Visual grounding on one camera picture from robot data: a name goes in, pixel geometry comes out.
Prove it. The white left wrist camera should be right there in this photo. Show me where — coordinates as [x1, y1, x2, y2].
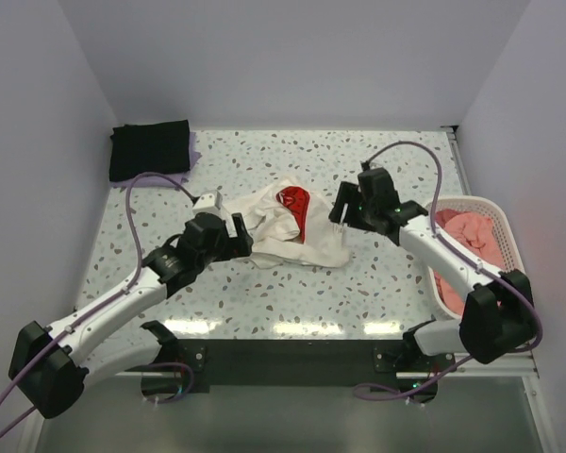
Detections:
[192, 190, 223, 218]

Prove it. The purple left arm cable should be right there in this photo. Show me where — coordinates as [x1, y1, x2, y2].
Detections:
[0, 172, 204, 440]

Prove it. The folded black t shirt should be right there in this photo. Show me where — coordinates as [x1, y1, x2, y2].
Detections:
[108, 120, 191, 183]

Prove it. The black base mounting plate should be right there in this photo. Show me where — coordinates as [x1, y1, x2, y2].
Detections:
[127, 339, 455, 394]

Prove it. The pink t shirt in basket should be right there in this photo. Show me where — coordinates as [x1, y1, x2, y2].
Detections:
[434, 209, 505, 317]

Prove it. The white plastic laundry basket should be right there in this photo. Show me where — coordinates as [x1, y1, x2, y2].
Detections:
[426, 196, 524, 320]

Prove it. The white t shirt red print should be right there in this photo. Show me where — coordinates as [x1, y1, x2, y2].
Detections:
[225, 176, 351, 269]

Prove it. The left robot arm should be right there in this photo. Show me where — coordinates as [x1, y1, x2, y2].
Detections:
[8, 212, 253, 419]

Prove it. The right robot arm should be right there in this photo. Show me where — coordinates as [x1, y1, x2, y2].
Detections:
[329, 168, 542, 371]

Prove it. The folded purple t shirt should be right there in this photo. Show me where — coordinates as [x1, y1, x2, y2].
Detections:
[108, 132, 201, 187]

